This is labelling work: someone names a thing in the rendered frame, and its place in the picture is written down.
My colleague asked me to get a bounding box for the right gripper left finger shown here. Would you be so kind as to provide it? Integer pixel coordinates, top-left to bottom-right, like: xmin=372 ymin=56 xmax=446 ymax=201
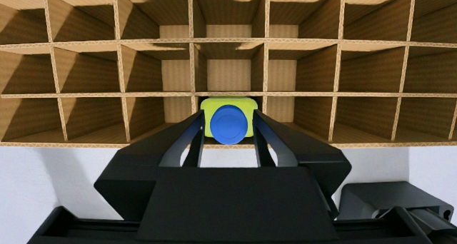
xmin=107 ymin=109 xmax=206 ymax=167

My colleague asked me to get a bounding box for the brown cardboard carton with grid dividers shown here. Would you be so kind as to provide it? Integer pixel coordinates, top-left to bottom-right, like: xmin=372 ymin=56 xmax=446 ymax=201
xmin=0 ymin=0 xmax=457 ymax=148

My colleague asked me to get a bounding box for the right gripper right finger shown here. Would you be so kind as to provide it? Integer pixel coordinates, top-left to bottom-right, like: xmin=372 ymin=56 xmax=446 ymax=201
xmin=252 ymin=109 xmax=352 ymax=197

